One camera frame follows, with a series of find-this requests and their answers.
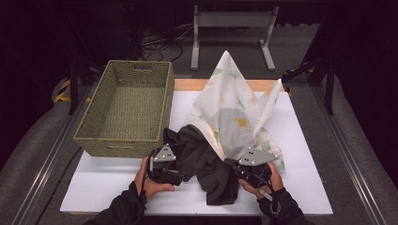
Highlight person's left hand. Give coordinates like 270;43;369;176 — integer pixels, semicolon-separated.
134;157;175;201

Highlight yellow-black floor tape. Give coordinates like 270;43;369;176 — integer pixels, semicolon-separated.
54;79;92;104
283;64;315;77

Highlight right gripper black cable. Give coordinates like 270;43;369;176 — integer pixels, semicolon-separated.
250;172;282;218

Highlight leaf-print mesh laundry bag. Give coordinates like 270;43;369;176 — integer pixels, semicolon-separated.
182;50;285;172

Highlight green woven basket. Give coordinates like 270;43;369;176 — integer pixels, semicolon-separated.
73;59;176;158

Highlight person's right hand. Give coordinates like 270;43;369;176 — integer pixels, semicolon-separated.
238;162;284;200

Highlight black metal stand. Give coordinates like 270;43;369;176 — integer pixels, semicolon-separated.
69;57;95;115
281;55;337;116

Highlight dark clothing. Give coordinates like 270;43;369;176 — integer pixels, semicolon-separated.
162;124;240;206

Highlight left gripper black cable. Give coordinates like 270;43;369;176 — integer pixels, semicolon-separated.
140;149;158;203

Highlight grey metal stand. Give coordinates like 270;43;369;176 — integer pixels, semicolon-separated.
191;4;280;72

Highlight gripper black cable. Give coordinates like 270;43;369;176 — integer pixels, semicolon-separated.
250;172;282;218
140;149;158;203

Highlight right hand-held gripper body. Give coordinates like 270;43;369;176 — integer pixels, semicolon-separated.
233;146;280;189

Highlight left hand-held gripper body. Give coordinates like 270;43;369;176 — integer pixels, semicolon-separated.
148;143;184;186

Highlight grey metal floor rail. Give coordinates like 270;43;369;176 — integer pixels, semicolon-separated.
10;85;95;225
313;85;389;225

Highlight black floor cables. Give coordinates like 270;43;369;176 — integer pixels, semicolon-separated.
137;24;195;63

